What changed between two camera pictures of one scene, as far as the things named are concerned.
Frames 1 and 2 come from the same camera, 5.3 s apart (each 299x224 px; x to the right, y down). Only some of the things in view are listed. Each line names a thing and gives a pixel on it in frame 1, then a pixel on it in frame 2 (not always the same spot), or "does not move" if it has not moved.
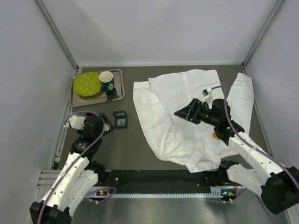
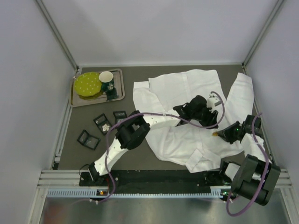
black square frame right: [120, 115] does not move
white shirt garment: [176, 139] does not move
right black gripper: [195, 110] to [232, 133]
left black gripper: [105, 122] to [184, 110]
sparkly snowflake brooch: [106, 127] does not move
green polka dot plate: [88, 84] does not move
